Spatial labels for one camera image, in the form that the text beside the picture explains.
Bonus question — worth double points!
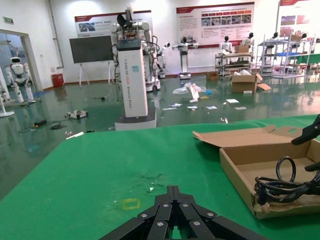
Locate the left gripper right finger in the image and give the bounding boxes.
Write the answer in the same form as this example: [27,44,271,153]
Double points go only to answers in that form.
[174,185,271,240]

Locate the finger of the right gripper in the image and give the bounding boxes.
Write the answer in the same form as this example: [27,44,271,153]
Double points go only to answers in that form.
[291,114,320,146]
[304,161,320,173]

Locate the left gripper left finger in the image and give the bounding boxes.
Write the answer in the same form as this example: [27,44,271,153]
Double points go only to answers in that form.
[99,185,175,240]

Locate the black power cable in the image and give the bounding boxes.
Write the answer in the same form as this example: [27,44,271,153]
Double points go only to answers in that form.
[254,156,320,208]

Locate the torn-edged cardboard box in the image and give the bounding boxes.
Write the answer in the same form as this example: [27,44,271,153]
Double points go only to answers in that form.
[192,124,320,220]

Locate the open cardboard box on floor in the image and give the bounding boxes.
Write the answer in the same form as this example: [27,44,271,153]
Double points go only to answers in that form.
[231,72,272,94]

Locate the cardboard box on rack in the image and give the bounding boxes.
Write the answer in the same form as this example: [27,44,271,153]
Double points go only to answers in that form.
[234,44,250,54]

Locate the green-topped table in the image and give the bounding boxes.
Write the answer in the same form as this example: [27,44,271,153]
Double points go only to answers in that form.
[296,52,320,70]

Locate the green tablecloth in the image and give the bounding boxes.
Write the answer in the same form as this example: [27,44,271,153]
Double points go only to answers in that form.
[0,113,320,240]

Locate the metal shelving with bins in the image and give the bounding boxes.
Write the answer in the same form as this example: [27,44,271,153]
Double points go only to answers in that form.
[256,33,315,79]

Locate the metal trolley rack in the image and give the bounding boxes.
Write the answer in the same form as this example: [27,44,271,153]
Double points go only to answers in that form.
[214,51,253,77]

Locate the white humanoid torso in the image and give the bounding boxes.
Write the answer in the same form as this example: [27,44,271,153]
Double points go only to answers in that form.
[219,35,233,55]
[240,31,255,48]

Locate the white sticks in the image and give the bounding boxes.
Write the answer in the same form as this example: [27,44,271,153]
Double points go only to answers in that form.
[65,131,85,140]

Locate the white red paper carton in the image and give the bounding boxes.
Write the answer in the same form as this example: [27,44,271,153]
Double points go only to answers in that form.
[186,83,201,104]

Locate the clear plastic bag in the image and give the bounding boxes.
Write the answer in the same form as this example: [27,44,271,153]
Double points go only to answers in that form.
[172,82,207,95]

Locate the white device on floor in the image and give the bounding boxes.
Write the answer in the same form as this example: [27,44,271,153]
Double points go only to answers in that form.
[65,109,89,120]

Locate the white robot with spread arms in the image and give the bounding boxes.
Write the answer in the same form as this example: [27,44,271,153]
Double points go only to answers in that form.
[171,36,200,80]

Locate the small white black-headed robot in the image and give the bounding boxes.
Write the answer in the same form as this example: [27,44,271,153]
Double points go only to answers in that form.
[158,41,172,79]

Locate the red bin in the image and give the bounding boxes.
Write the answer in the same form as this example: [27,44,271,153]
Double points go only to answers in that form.
[51,73,65,88]

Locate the black display on stand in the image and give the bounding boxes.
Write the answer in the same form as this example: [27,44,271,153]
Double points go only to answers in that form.
[69,34,114,87]

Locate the white humanoid robot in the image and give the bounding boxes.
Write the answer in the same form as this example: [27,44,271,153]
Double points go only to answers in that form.
[5,56,36,105]

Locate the tall red wall board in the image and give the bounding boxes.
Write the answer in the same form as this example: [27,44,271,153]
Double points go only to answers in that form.
[277,0,320,41]

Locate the black cable coil on floor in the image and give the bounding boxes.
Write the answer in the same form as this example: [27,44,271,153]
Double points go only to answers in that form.
[49,122,68,131]

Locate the white pedestal robot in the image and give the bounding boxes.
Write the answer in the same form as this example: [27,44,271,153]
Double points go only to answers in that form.
[109,3,158,131]

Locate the wide photo wall board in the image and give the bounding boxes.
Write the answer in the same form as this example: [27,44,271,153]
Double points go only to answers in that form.
[176,1,255,48]

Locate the grey door frame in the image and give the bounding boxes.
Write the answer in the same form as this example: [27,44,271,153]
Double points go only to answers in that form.
[0,28,44,92]

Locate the red white wall board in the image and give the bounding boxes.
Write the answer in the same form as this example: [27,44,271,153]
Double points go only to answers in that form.
[74,10,153,38]

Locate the grey wall pipe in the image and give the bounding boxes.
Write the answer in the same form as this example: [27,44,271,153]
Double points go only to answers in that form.
[48,0,66,70]

